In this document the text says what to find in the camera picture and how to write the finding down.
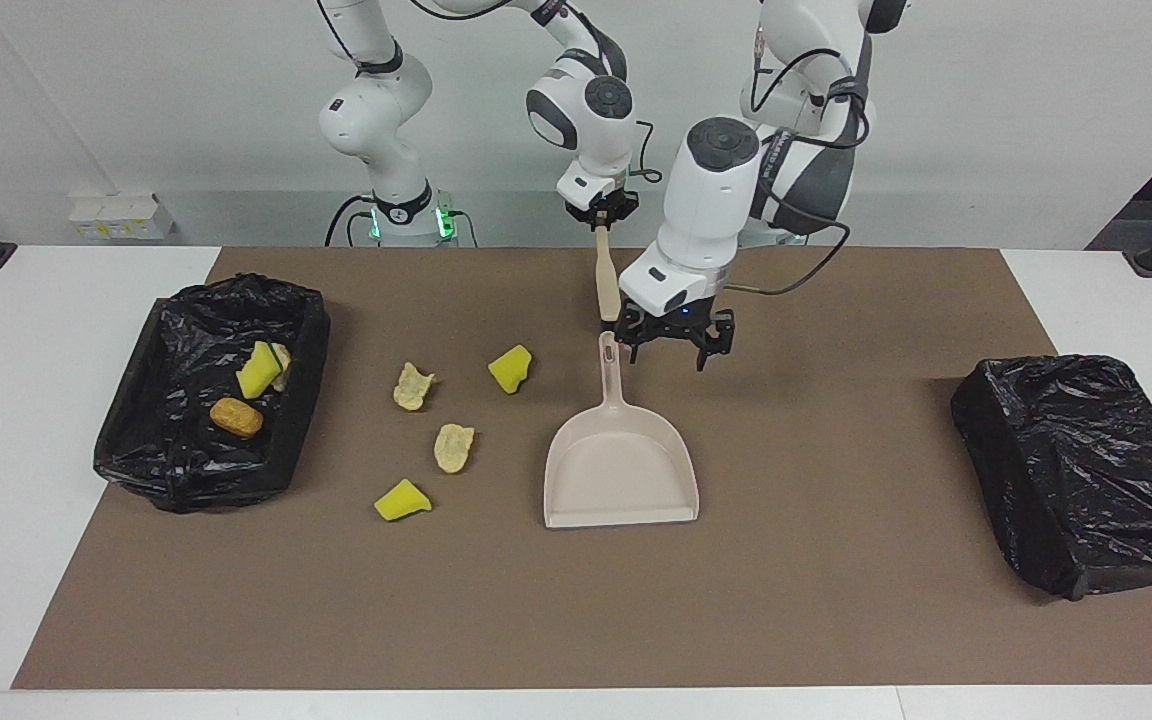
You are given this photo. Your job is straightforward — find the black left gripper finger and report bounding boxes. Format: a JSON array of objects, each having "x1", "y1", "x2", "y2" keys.
[
  {"x1": 613, "y1": 306, "x2": 672, "y2": 364},
  {"x1": 681, "y1": 306, "x2": 738, "y2": 374}
]

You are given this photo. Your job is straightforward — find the beige hand brush black bristles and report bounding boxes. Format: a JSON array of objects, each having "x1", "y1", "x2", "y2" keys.
[{"x1": 591, "y1": 225, "x2": 627, "y2": 331}]

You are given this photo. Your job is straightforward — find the yellow sponge piece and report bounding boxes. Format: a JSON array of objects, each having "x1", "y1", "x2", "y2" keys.
[
  {"x1": 487, "y1": 345, "x2": 534, "y2": 395},
  {"x1": 373, "y1": 479, "x2": 433, "y2": 523}
]

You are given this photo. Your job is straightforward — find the beige plastic dustpan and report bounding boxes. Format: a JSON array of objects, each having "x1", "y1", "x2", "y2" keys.
[{"x1": 543, "y1": 331, "x2": 701, "y2": 529}]

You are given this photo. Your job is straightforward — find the beige foam chunk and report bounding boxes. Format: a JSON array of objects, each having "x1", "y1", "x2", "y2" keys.
[
  {"x1": 433, "y1": 424, "x2": 477, "y2": 475},
  {"x1": 393, "y1": 362, "x2": 436, "y2": 412}
]

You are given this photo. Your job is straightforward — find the green and yellow sponge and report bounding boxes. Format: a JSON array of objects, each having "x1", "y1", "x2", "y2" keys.
[{"x1": 236, "y1": 341, "x2": 282, "y2": 400}]

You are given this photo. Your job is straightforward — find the brown oval foam lump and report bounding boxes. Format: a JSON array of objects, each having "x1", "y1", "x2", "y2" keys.
[{"x1": 209, "y1": 397, "x2": 265, "y2": 440}]

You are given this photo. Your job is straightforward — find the black bag-lined bin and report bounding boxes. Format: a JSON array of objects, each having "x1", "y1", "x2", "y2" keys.
[
  {"x1": 950, "y1": 354, "x2": 1152, "y2": 602},
  {"x1": 93, "y1": 273, "x2": 332, "y2": 514}
]

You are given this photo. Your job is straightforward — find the brown table mat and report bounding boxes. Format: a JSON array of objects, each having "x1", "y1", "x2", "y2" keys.
[{"x1": 11, "y1": 247, "x2": 1152, "y2": 691}]

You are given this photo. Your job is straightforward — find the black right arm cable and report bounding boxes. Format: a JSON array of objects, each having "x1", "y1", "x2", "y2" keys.
[{"x1": 316, "y1": 0, "x2": 664, "y2": 187}]

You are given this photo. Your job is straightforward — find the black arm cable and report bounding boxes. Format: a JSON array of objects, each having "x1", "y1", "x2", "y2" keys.
[
  {"x1": 731, "y1": 40, "x2": 864, "y2": 296},
  {"x1": 316, "y1": 0, "x2": 664, "y2": 187}
]

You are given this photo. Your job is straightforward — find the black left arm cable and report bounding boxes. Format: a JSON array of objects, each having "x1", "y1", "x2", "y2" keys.
[{"x1": 731, "y1": 40, "x2": 864, "y2": 296}]

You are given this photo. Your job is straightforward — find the black base cable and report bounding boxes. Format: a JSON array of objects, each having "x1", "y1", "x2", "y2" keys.
[{"x1": 324, "y1": 195, "x2": 377, "y2": 248}]

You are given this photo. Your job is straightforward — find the white wall socket box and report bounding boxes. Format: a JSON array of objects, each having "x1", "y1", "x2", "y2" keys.
[{"x1": 68, "y1": 192, "x2": 177, "y2": 241}]

